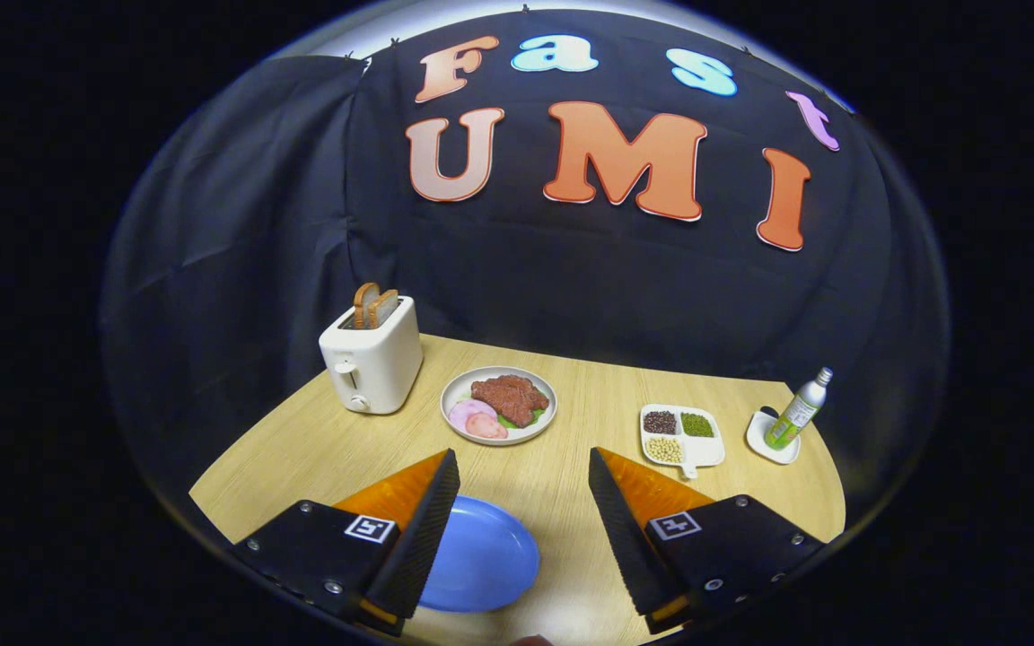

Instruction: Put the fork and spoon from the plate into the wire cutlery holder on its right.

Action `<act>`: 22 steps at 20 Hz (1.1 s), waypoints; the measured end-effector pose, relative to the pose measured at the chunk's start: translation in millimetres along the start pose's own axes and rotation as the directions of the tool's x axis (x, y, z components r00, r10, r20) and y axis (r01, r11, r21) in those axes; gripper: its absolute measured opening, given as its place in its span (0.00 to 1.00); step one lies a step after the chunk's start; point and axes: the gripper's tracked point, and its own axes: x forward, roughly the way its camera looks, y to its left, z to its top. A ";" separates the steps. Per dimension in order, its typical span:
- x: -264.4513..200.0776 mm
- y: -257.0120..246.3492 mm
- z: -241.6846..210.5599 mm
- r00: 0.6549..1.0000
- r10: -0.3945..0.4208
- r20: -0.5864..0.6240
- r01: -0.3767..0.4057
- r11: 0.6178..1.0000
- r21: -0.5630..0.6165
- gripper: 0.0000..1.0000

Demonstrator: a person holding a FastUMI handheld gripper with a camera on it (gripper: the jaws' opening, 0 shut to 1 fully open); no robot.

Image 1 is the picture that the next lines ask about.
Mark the brown toast slice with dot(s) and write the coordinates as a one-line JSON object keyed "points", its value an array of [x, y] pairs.
{"points": [[364, 303], [385, 307]]}

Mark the grey oval food plate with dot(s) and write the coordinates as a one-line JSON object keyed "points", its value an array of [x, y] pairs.
{"points": [[454, 386]]}

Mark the green lettuce leaf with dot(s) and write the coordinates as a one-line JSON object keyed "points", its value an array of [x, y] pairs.
{"points": [[504, 422]]}

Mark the blue round plate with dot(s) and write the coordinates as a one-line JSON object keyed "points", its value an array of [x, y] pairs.
{"points": [[490, 556]]}

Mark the pile of dark red beans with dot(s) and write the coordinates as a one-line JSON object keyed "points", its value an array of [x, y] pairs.
{"points": [[659, 421]]}

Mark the silver bottle with green label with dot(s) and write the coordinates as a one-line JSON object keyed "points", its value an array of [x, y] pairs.
{"points": [[795, 414]]}

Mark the pile of yellow soybeans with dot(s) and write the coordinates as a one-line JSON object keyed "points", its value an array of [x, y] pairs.
{"points": [[664, 449]]}

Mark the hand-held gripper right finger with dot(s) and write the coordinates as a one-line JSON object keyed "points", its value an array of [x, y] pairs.
{"points": [[626, 538]]}

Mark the pink ham slice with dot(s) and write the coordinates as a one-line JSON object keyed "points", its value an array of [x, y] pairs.
{"points": [[486, 427], [466, 413]]}

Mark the white toaster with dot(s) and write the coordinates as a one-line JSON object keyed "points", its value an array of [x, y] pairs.
{"points": [[382, 368]]}

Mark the pile of green beans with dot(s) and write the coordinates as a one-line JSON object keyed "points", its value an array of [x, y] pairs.
{"points": [[697, 424]]}

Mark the white divided dish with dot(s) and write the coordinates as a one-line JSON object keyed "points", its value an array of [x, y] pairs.
{"points": [[704, 451]]}

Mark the brown steak piece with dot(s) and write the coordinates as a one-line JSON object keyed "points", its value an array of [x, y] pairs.
{"points": [[510, 395]]}

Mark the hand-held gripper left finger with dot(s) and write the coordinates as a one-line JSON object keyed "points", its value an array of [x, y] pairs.
{"points": [[423, 538]]}

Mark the small white square dish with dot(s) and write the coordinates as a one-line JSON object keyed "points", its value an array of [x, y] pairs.
{"points": [[757, 440]]}

